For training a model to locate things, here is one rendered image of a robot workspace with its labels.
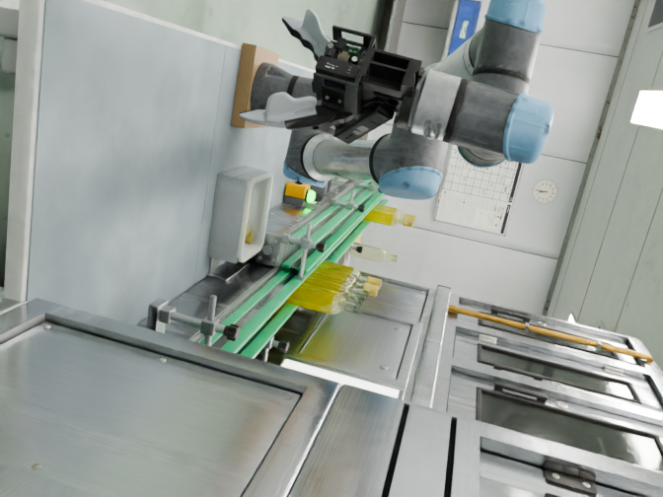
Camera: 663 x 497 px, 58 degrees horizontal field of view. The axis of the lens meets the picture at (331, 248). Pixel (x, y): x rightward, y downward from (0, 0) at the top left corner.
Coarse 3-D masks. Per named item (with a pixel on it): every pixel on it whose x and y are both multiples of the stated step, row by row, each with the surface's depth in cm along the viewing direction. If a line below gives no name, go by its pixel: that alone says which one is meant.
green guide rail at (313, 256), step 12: (360, 204) 275; (372, 204) 279; (348, 216) 249; (360, 216) 252; (336, 228) 228; (348, 228) 230; (324, 240) 209; (336, 240) 211; (300, 252) 190; (312, 252) 193; (324, 252) 194; (288, 264) 177; (300, 264) 180; (312, 264) 181
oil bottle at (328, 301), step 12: (300, 288) 171; (312, 288) 173; (324, 288) 174; (288, 300) 173; (300, 300) 172; (312, 300) 171; (324, 300) 170; (336, 300) 169; (324, 312) 171; (336, 312) 171
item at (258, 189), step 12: (252, 180) 150; (264, 180) 164; (252, 192) 166; (264, 192) 165; (252, 204) 167; (264, 204) 166; (252, 216) 168; (264, 216) 167; (252, 228) 169; (264, 228) 168; (240, 240) 154; (240, 252) 154; (252, 252) 162
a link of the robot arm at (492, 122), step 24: (456, 96) 67; (480, 96) 67; (504, 96) 67; (528, 96) 68; (456, 120) 68; (480, 120) 67; (504, 120) 66; (528, 120) 66; (456, 144) 71; (480, 144) 69; (504, 144) 67; (528, 144) 67
